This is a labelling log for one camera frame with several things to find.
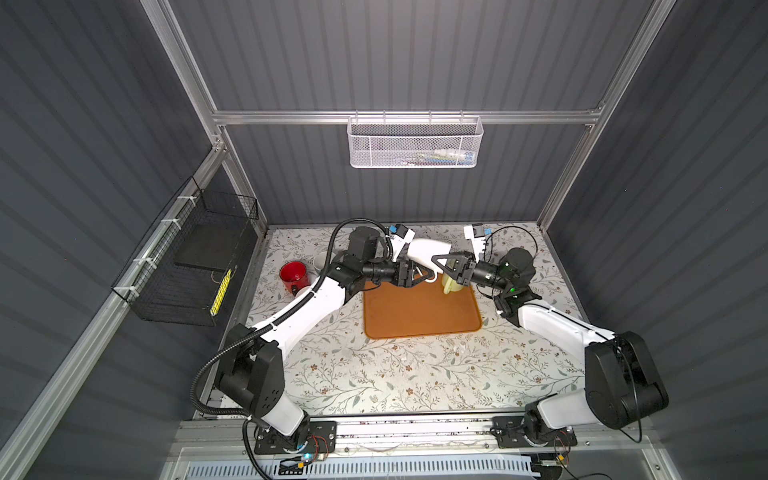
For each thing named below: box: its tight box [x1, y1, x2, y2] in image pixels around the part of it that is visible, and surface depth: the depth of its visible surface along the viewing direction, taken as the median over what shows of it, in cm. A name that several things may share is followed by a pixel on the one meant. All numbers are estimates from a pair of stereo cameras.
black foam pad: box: [174, 223, 243, 271], surface depth 77 cm
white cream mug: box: [407, 239, 452, 282], surface depth 76 cm
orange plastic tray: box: [364, 275, 481, 339], surface depth 98 cm
